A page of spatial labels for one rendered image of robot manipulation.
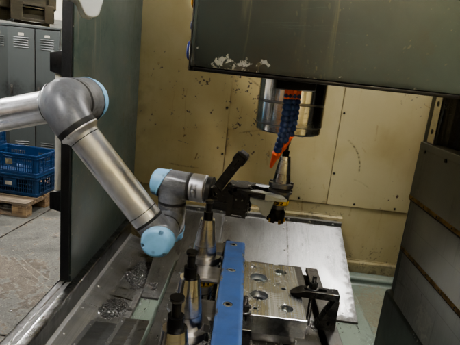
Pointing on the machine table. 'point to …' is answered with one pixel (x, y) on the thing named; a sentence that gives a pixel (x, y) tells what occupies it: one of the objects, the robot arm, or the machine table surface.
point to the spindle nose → (307, 107)
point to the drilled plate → (298, 315)
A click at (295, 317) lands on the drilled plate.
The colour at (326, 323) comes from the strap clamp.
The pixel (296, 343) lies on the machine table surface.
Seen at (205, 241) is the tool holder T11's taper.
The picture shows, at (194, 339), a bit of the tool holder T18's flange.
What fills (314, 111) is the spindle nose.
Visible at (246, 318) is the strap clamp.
